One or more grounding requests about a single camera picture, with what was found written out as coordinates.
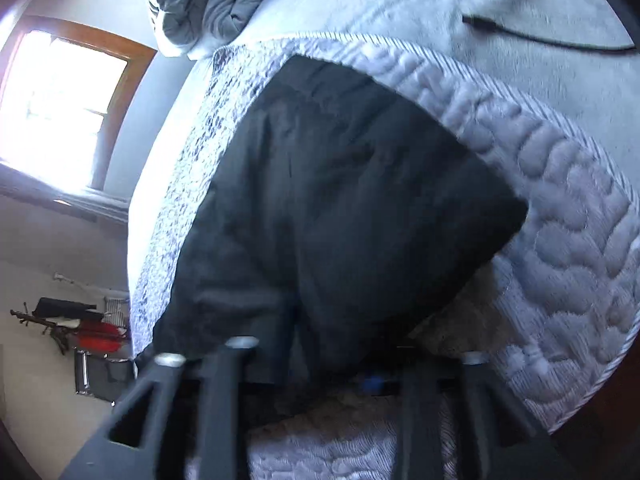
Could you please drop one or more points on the white bed sheet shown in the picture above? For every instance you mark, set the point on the white bed sheet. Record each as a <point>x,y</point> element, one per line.
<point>519,42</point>

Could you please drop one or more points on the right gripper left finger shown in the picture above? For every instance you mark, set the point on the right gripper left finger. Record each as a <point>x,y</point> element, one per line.
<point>136,442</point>

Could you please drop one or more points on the grey quilted bedspread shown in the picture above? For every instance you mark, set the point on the grey quilted bedspread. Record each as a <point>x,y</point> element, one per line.
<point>554,311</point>

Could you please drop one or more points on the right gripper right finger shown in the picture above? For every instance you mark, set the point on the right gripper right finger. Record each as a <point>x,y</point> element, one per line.
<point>496,436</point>

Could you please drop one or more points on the wooden framed window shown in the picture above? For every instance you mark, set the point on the wooden framed window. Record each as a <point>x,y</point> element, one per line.
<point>65,91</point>

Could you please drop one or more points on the black pants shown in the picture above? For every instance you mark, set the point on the black pants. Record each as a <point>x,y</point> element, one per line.
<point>339,217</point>

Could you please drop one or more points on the coat rack with clothes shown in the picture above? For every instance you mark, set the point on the coat rack with clothes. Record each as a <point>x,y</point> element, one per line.
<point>75,325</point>

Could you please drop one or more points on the black chrome chair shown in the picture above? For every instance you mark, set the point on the black chrome chair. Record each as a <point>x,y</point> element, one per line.
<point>100,376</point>

